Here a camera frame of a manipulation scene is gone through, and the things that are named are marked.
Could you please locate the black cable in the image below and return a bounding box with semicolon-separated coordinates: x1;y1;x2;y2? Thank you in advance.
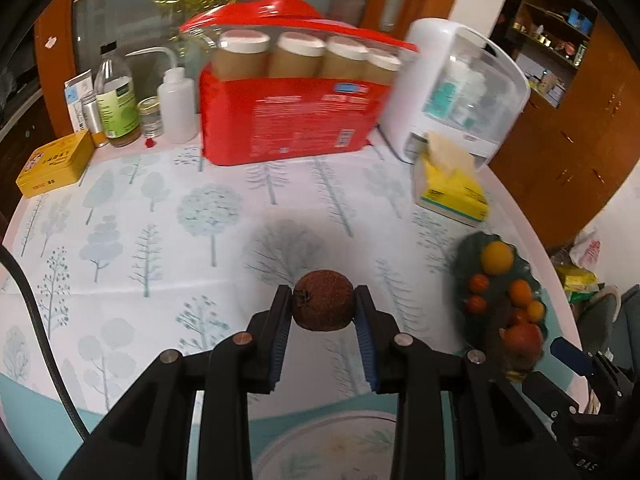
0;246;93;436

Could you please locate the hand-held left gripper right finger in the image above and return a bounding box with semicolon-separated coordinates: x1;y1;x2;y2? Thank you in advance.
354;286;568;480

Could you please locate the white printed plate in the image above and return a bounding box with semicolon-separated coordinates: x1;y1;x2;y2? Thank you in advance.
250;412;401;480

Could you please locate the green label glass bottle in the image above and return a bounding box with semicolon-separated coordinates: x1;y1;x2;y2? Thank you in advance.
93;44;141;148

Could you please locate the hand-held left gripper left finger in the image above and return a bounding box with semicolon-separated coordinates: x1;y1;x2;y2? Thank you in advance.
57;285;294;480

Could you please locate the silver metal can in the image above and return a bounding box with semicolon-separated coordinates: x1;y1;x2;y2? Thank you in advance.
80;91;108;148

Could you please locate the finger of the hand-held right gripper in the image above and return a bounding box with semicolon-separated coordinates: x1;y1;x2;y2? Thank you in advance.
550;339;633;396
522;372;583;423

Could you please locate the brown wrinkled round fruit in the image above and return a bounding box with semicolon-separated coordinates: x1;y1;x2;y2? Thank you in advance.
291;270;355;332

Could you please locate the red apple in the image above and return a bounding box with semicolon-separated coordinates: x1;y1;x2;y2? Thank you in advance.
500;323;545;358

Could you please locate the wooden cabinet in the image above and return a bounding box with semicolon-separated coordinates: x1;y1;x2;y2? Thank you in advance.
450;0;640;248

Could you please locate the white plastic storage box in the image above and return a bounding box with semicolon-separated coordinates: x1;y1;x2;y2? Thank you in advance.
380;17;532;171

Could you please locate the yellow tissue pack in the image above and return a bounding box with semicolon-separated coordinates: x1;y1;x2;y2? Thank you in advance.
411;130;491;226

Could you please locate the yellow plastic bag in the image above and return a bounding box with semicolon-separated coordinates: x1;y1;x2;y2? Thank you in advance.
555;265;601;303

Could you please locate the grey chair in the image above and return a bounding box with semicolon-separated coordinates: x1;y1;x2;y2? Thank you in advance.
575;285;640;361

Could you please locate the red pack of paper cups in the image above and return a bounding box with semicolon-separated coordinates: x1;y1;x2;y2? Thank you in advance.
179;0;420;167

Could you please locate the white squeeze bottle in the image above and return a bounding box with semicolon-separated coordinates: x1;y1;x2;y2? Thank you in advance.
125;46;201;145

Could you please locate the small glass jar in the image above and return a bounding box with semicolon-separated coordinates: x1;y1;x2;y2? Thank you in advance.
137;96;165;139

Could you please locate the white plastic bag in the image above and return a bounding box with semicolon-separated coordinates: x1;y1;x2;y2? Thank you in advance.
570;227;601;268

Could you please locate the dark green scalloped plate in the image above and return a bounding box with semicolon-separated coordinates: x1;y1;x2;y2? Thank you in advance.
452;232;551;361

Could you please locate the white and blue carton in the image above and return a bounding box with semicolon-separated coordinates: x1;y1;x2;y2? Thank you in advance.
63;71;96;133

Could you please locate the yellow pear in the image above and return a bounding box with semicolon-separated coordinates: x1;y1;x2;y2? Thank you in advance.
480;241;515;276

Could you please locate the yellow flat box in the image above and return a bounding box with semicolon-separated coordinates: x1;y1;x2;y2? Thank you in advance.
15;129;96;198

